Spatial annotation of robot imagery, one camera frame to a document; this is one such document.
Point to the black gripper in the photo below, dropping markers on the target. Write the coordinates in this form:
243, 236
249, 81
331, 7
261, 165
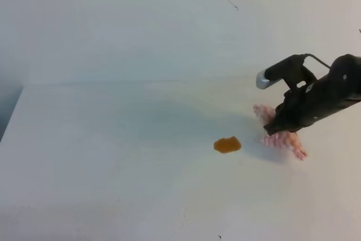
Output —
310, 104

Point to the pink white striped rag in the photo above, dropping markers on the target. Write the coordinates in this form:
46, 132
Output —
284, 141

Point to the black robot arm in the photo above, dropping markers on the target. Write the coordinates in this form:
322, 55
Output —
343, 65

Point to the brown coffee stain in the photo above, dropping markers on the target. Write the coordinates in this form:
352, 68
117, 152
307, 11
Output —
227, 145

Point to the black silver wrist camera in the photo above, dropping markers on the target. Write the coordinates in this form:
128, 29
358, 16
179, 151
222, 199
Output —
291, 70

